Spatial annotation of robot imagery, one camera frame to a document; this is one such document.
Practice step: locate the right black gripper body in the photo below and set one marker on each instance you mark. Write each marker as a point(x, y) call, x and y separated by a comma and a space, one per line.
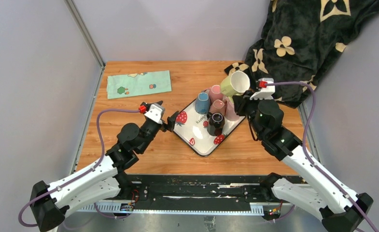
point(247, 107)

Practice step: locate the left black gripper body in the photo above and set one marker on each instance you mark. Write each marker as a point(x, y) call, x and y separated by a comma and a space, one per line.
point(163, 122)

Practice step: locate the yellow-green faceted mug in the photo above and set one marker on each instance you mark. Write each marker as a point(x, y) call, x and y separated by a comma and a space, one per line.
point(236, 83)

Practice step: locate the black glossy mug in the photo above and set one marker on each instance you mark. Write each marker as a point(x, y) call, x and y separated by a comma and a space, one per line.
point(216, 122)

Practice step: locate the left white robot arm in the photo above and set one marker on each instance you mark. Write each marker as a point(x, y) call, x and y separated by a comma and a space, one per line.
point(105, 178)

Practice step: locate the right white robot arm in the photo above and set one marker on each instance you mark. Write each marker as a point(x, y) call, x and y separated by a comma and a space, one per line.
point(301, 163)

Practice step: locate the light pink faceted mug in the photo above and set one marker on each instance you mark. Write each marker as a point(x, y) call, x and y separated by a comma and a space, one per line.
point(230, 113)

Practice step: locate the dusty pink faceted mug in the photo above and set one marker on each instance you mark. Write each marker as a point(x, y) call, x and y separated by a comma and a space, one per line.
point(218, 106)

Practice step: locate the pink tall mug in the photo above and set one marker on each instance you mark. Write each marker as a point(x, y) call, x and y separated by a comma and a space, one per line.
point(215, 93)

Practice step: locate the blue dotted mug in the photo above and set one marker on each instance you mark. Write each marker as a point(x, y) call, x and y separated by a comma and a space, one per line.
point(202, 103)

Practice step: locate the strawberry print white tray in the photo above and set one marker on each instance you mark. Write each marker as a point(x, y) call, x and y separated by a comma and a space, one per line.
point(191, 128)

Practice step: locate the mint green printed cloth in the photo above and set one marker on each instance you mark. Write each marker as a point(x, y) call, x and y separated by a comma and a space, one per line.
point(138, 84)

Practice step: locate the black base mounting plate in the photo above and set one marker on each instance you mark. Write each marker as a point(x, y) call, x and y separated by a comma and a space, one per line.
point(222, 193)

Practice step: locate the black floral plush blanket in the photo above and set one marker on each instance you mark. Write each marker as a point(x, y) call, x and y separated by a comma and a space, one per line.
point(300, 42)

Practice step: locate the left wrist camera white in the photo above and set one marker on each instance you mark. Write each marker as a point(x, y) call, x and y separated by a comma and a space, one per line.
point(154, 111)

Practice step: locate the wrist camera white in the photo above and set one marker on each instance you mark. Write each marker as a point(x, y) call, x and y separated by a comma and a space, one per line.
point(154, 111)
point(264, 91)

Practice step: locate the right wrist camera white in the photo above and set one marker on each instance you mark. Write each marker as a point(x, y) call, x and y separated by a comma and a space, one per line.
point(264, 91)

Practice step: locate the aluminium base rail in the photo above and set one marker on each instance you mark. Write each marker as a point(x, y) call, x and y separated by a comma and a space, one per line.
point(182, 194)

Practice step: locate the aluminium frame post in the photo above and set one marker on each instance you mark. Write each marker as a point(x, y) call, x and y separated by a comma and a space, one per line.
point(85, 32)

